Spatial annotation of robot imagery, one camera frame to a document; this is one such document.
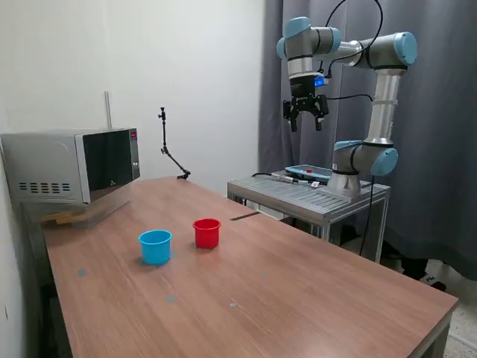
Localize silver microwave oven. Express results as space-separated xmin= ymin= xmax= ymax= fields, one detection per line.
xmin=0 ymin=128 xmax=142 ymax=205

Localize black pendant cable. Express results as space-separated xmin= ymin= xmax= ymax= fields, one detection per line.
xmin=250 ymin=171 xmax=318 ymax=184

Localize aluminium frame cart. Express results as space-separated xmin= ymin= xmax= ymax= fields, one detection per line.
xmin=227 ymin=174 xmax=392 ymax=264

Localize black trouser leg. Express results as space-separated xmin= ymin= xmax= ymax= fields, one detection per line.
xmin=400 ymin=256 xmax=429 ymax=279

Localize grey curtain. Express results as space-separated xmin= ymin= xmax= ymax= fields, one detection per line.
xmin=258 ymin=0 xmax=477 ymax=280

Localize black camera cable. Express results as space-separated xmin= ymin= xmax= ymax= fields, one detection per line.
xmin=316 ymin=0 xmax=385 ymax=102

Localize wrist camera on white mount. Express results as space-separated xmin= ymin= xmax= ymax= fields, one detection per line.
xmin=312 ymin=72 xmax=332 ymax=90

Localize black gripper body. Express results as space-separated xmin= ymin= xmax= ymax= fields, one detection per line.
xmin=289 ymin=75 xmax=318 ymax=109

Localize blue rimmed teach pendant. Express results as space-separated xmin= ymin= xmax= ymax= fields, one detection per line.
xmin=285 ymin=164 xmax=333 ymax=183

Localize red plastic cup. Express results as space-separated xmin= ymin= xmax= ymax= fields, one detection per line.
xmin=192 ymin=218 xmax=222 ymax=249

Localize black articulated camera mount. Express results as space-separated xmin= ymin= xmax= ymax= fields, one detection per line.
xmin=157 ymin=107 xmax=192 ymax=181

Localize blue plastic cup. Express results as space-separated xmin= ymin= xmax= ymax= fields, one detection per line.
xmin=138 ymin=229 xmax=174 ymax=266

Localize black power cable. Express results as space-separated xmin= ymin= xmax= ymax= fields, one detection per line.
xmin=359 ymin=175 xmax=376 ymax=258

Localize black white shoe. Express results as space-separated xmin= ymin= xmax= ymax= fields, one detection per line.
xmin=423 ymin=271 xmax=448 ymax=292

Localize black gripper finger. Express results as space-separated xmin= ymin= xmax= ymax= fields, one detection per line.
xmin=282 ymin=98 xmax=303 ymax=133
xmin=307 ymin=93 xmax=330 ymax=132

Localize light wooden block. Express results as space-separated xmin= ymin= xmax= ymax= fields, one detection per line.
xmin=40 ymin=211 xmax=89 ymax=226

